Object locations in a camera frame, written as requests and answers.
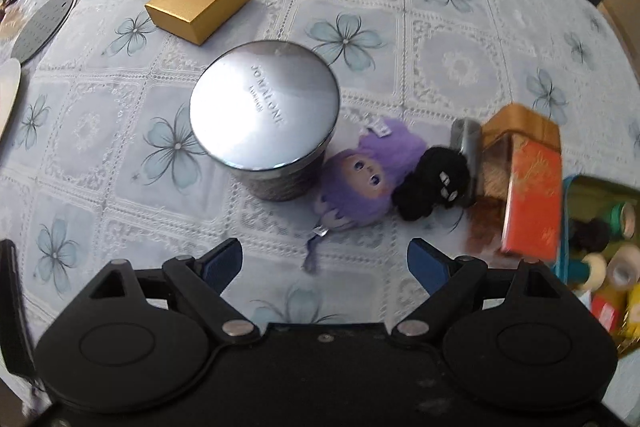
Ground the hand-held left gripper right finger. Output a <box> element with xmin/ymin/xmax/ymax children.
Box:
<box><xmin>392</xmin><ymin>238</ymin><xmax>571</xmax><ymax>338</ymax></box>

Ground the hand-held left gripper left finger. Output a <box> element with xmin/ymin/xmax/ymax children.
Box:
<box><xmin>85</xmin><ymin>238</ymin><xmax>258</xmax><ymax>340</ymax></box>

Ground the black fluffy toy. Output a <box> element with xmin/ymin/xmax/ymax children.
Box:
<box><xmin>391</xmin><ymin>146</ymin><xmax>473</xmax><ymax>222</ymax></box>

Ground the purple plush doll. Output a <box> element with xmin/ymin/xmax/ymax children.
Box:
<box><xmin>302</xmin><ymin>117</ymin><xmax>422</xmax><ymax>274</ymax></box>

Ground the orange tea tin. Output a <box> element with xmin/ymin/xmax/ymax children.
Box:
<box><xmin>470</xmin><ymin>103</ymin><xmax>565</xmax><ymax>263</ymax></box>

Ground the teal metal tin tray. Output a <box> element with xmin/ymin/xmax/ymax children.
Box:
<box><xmin>550</xmin><ymin>174</ymin><xmax>640</xmax><ymax>358</ymax></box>

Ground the teal handled makeup brush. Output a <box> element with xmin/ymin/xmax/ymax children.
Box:
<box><xmin>567</xmin><ymin>252</ymin><xmax>608</xmax><ymax>292</ymax></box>

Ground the pink paper tag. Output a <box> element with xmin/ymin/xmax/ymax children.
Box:
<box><xmin>592</xmin><ymin>299</ymin><xmax>621</xmax><ymax>333</ymax></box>

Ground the green tape roll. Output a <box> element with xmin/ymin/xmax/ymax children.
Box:
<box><xmin>602</xmin><ymin>202</ymin><xmax>638</xmax><ymax>238</ymax></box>

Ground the cream cylindrical roll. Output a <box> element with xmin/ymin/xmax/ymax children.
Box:
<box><xmin>606</xmin><ymin>247</ymin><xmax>640</xmax><ymax>293</ymax></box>

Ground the yellow zip pouch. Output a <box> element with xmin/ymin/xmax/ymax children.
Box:
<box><xmin>585</xmin><ymin>282</ymin><xmax>640</xmax><ymax>349</ymax></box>

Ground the grey metal object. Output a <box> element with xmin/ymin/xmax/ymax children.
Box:
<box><xmin>451</xmin><ymin>118</ymin><xmax>483</xmax><ymax>208</ymax></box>

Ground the dark jar with silver lid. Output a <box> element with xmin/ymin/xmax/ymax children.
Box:
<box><xmin>189</xmin><ymin>41</ymin><xmax>340</xmax><ymax>202</ymax></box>

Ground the gold cardboard box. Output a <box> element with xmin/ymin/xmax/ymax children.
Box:
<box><xmin>145</xmin><ymin>0</ymin><xmax>252</xmax><ymax>46</ymax></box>

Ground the grey round mat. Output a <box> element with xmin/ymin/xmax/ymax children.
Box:
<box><xmin>11</xmin><ymin>0</ymin><xmax>77</xmax><ymax>62</ymax></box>

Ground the patterned round plate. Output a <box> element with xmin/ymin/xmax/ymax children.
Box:
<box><xmin>0</xmin><ymin>0</ymin><xmax>22</xmax><ymax>38</ymax></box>

